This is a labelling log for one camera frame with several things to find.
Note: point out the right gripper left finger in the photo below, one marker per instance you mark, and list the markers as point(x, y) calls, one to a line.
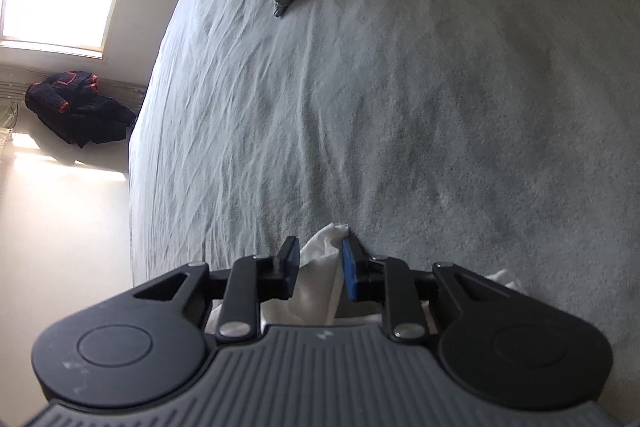
point(253, 281)

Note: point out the dark hanging jacket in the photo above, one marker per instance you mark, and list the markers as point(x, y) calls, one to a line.
point(71, 105)

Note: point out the grey bed sheet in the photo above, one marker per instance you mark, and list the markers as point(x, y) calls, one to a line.
point(495, 134)

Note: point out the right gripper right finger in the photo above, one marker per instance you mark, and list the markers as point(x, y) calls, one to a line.
point(389, 283)

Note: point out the white long pants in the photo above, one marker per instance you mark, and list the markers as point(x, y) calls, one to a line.
point(319, 297)

